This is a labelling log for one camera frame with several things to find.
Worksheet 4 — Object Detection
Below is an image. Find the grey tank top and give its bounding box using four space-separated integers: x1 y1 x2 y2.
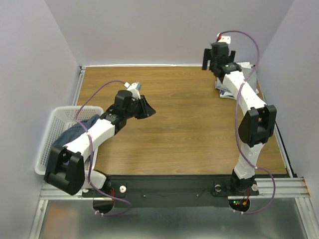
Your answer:
237 62 259 94

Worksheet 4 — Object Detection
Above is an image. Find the folded white printed tank top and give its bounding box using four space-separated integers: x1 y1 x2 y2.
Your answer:
215 74 259 99

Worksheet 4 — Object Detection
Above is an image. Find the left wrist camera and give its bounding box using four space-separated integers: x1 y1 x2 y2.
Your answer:
124 82 142 98

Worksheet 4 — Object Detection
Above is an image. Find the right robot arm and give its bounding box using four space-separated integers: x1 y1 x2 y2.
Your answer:
202 38 277 194

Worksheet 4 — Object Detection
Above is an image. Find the white plastic laundry basket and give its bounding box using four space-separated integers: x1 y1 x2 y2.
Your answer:
34 106 104 175

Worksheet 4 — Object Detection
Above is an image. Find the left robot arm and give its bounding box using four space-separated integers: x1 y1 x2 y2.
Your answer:
44 90 156 195

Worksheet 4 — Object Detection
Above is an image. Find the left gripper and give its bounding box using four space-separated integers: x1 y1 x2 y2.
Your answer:
125 95 157 120

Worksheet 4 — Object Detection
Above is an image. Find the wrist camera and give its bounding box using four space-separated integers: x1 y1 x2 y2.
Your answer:
124 82 142 98
216 34 231 45

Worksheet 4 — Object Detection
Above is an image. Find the blue tank top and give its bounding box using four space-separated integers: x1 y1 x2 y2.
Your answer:
51 115 100 148

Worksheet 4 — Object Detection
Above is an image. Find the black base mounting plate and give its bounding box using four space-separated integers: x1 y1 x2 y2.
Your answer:
82 175 260 209

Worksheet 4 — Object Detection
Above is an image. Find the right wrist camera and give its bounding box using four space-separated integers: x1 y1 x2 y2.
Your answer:
216 34 231 45

